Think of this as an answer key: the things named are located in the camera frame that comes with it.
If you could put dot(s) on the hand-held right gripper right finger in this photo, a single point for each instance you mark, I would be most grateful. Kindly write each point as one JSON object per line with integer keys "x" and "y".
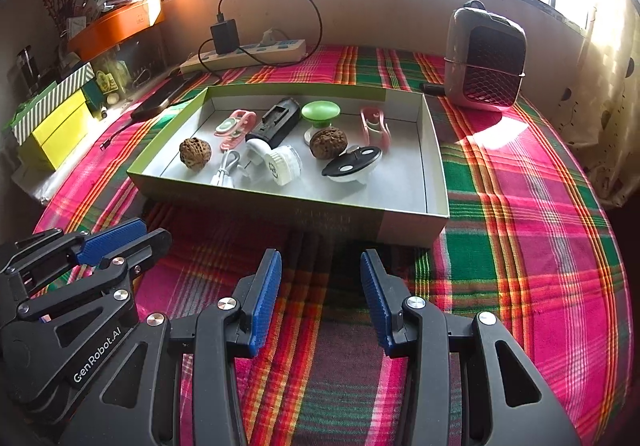
{"x": 375, "y": 306}

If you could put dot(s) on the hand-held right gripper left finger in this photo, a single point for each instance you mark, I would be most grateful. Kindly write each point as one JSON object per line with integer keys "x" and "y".
{"x": 262, "y": 306}

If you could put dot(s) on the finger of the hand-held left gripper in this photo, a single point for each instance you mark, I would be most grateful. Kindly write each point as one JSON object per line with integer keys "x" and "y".
{"x": 112, "y": 241}
{"x": 150, "y": 246}

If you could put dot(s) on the brown walnut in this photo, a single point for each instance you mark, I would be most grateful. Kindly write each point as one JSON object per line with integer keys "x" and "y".
{"x": 327, "y": 143}
{"x": 195, "y": 153}

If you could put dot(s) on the green and white cardboard box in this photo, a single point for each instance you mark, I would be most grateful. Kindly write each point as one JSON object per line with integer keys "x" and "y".
{"x": 380, "y": 191}

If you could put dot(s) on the black flower-shaped disc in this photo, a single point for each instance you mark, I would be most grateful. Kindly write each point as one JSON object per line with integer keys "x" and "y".
{"x": 350, "y": 168}

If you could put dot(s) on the white lidded jar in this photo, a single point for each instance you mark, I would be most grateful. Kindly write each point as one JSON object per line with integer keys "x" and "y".
{"x": 280, "y": 166}

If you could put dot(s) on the white ball brush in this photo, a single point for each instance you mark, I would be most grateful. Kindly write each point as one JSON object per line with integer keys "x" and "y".
{"x": 256, "y": 148}

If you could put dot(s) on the pink and green clip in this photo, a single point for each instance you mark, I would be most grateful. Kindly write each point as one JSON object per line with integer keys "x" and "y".
{"x": 367, "y": 128}
{"x": 235, "y": 126}

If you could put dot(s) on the black battery case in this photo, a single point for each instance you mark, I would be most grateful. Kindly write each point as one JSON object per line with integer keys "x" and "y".
{"x": 275, "y": 118}

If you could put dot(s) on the green mushroom knob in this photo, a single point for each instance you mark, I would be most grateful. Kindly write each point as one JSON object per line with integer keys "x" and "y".
{"x": 320, "y": 110}

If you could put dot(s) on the yellow cardboard box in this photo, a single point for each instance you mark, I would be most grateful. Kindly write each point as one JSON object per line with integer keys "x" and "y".
{"x": 55, "y": 136}

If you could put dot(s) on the plaid blanket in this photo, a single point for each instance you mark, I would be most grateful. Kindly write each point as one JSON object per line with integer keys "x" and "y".
{"x": 500, "y": 251}

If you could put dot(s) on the black flat device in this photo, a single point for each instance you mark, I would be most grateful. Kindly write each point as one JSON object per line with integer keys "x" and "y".
{"x": 160, "y": 98}

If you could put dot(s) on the green striped box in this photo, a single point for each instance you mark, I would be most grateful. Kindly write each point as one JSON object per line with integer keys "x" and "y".
{"x": 55, "y": 98}

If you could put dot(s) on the green decorated tin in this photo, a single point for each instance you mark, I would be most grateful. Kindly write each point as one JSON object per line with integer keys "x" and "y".
{"x": 107, "y": 81}

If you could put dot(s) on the dark glass jar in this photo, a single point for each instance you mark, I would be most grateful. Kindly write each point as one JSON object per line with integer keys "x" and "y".
{"x": 26, "y": 66}

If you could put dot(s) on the orange tray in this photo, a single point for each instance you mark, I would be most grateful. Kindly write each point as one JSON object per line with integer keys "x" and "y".
{"x": 120, "y": 21}

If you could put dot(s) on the black power adapter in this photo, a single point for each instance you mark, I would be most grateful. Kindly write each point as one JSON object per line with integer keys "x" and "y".
{"x": 223, "y": 37}

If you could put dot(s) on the small black box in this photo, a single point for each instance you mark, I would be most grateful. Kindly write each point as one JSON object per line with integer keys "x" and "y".
{"x": 434, "y": 88}

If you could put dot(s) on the cream power strip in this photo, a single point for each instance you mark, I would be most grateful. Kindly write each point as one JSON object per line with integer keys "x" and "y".
{"x": 280, "y": 48}

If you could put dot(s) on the white plug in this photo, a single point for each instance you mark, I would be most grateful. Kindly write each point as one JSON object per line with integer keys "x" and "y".
{"x": 270, "y": 37}

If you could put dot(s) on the grey space heater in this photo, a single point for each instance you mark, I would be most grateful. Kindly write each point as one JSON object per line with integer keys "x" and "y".
{"x": 480, "y": 61}

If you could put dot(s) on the cream patterned curtain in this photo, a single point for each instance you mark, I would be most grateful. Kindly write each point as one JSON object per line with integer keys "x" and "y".
{"x": 605, "y": 126}

